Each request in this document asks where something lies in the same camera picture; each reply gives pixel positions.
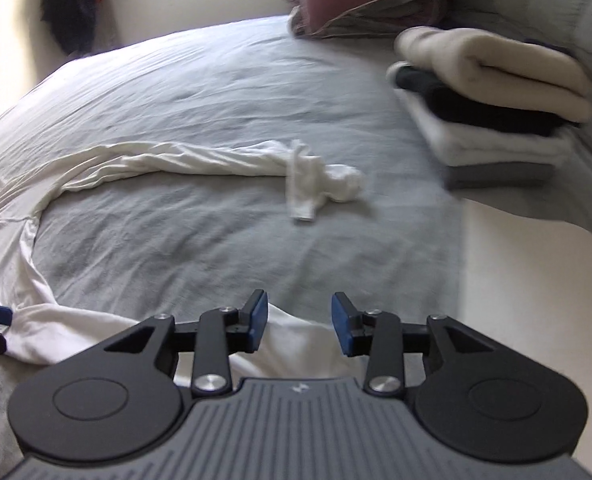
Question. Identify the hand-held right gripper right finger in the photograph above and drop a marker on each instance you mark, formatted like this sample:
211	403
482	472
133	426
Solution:
341	322

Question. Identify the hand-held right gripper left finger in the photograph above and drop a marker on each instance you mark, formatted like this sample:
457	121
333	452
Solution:
260	320

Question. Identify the white cotton garment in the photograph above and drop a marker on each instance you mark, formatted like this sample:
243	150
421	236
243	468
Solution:
151	160

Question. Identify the dark hanging clothes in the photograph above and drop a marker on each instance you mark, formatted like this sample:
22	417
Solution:
71	5

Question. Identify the white folded garment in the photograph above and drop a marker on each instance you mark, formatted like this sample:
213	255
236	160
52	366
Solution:
500	147

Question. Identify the grey bed sheet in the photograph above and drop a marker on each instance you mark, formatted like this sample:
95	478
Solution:
201	85

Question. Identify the black folded garment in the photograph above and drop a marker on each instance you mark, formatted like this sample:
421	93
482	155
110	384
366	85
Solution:
475	110

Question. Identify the beige folded garment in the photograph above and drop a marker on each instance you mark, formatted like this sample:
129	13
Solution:
500	60

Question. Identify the folded grey quilt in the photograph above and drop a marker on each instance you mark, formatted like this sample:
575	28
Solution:
415	10

